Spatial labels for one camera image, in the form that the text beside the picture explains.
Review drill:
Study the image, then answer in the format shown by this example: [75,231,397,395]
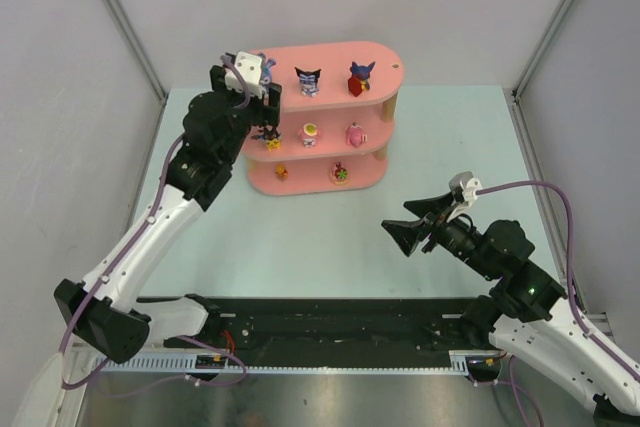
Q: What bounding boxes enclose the purple bunny figurine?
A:
[257,52,277,87]

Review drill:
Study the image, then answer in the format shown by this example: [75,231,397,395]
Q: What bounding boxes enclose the yellow mouse dragon-costume figurine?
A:
[251,125,281,151]

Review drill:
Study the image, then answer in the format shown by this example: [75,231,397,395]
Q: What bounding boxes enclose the black purple-bow imp figurine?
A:
[295,67,321,97]

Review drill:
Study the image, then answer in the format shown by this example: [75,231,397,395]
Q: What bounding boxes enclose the yellow mouse navy-hood figurine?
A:
[347,61,376,97]

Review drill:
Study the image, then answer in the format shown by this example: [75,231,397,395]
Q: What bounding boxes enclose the pink bear strawberry figurine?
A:
[329,162,349,186]

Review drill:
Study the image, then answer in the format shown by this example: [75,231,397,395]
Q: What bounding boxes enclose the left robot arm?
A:
[54,64,282,364]

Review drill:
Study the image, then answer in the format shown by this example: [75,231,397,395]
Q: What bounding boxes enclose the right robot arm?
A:
[381,193,639,426]

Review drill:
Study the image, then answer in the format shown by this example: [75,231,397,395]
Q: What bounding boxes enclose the pink three-tier shelf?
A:
[242,41,405,196]

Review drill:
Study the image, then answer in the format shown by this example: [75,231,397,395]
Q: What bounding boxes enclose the yellow bear figurine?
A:
[275,164,289,181]

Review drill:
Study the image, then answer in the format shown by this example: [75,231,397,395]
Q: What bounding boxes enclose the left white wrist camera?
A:
[224,51,265,98]

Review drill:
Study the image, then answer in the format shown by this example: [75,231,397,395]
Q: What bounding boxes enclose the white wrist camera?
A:
[224,51,265,98]
[447,171,482,222]

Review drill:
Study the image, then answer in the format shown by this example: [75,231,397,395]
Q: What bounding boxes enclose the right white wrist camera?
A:
[447,171,482,222]

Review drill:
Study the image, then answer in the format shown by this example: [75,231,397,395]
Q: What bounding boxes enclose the grey slotted cable duct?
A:
[102,350,501,375]

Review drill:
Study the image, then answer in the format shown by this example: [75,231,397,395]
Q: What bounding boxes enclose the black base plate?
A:
[163,296,522,354]

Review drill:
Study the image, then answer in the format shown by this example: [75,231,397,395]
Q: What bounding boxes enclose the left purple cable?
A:
[58,54,251,391]

